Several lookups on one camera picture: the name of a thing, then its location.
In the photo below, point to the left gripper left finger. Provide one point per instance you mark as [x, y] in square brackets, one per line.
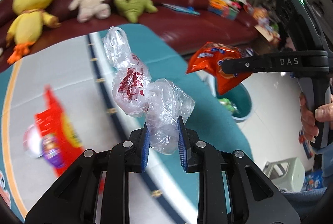
[72, 198]

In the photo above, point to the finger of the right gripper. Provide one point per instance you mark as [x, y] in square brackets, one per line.
[243, 65]

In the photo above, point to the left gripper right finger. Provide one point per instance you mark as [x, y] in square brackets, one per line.
[232, 189]

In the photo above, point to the orange snack wrapper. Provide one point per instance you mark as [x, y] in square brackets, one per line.
[210, 58]

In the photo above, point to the white plastic egg half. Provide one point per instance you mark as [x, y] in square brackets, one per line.
[32, 142]

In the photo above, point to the red fruit plastic bag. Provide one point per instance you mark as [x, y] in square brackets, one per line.
[55, 120]

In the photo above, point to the clear plastic bag red print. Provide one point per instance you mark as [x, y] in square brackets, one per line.
[161, 101]

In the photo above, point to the person blue sleeve forearm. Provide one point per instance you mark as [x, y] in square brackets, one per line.
[327, 165]

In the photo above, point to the blue grey trash bin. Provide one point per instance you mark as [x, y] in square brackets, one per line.
[240, 96]

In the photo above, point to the person right hand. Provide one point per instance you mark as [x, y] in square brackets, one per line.
[323, 114]

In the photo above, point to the cardboard toy box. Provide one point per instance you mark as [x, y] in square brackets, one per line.
[265, 27]

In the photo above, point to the green snack wrapper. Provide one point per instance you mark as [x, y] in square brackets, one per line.
[230, 106]

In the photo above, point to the grey plastic stool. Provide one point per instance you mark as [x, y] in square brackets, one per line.
[288, 175]

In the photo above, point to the colourful toy block pile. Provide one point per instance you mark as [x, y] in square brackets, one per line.
[226, 8]

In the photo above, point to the blue flat book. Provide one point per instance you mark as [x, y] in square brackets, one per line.
[176, 8]

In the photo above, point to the teal Steelers table cloth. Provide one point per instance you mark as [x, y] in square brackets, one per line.
[78, 72]

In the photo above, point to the dark red leather sofa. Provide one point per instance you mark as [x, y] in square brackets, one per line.
[185, 33]

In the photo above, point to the beige lamb plush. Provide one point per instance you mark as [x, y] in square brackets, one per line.
[87, 9]

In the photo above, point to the yellow duck plush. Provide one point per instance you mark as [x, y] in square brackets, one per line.
[27, 28]

